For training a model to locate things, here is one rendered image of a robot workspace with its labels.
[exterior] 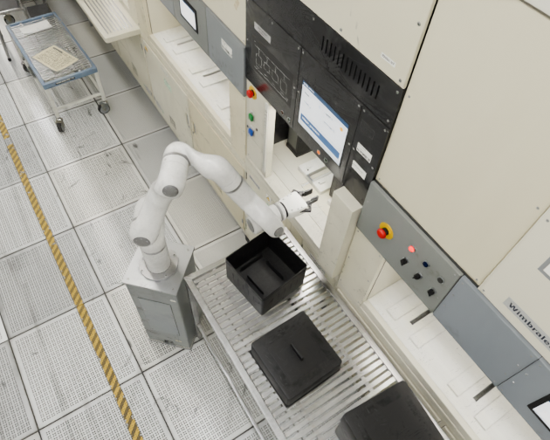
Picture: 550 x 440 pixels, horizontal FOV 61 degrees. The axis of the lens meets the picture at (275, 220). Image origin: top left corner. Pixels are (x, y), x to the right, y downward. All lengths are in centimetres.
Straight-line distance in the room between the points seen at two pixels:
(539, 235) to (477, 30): 51
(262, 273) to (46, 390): 147
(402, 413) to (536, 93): 122
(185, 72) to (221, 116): 48
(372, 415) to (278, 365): 43
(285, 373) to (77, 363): 148
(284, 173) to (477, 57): 154
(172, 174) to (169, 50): 183
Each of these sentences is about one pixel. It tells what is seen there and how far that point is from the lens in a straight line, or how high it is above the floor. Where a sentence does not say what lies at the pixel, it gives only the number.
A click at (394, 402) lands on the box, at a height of 101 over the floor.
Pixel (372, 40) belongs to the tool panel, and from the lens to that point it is 147.
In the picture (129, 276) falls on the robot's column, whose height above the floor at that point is 76.
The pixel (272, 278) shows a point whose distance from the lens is 231.
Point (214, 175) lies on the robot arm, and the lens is 171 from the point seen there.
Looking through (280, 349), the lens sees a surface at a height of 86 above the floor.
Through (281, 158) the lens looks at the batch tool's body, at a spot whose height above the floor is 87.
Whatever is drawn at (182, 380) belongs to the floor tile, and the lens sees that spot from 295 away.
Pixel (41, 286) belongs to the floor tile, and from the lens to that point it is 342.
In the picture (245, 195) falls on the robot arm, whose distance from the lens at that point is 181.
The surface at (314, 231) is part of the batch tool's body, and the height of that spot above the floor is 87.
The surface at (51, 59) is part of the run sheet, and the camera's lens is 423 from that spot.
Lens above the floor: 280
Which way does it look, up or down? 55 degrees down
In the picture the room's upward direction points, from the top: 5 degrees clockwise
